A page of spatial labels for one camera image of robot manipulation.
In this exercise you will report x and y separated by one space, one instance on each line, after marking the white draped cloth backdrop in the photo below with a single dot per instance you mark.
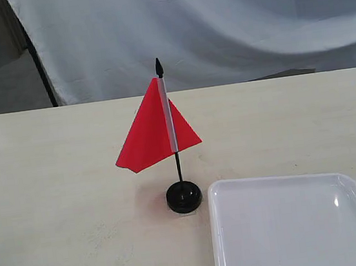
107 49

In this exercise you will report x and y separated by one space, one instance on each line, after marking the black backdrop stand pole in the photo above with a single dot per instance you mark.
40 69

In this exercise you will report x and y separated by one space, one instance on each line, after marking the black round flag base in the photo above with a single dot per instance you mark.
183 197

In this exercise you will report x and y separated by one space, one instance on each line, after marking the red flag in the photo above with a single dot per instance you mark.
158 131

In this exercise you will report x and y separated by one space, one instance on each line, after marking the white plastic tray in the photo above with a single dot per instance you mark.
303 220

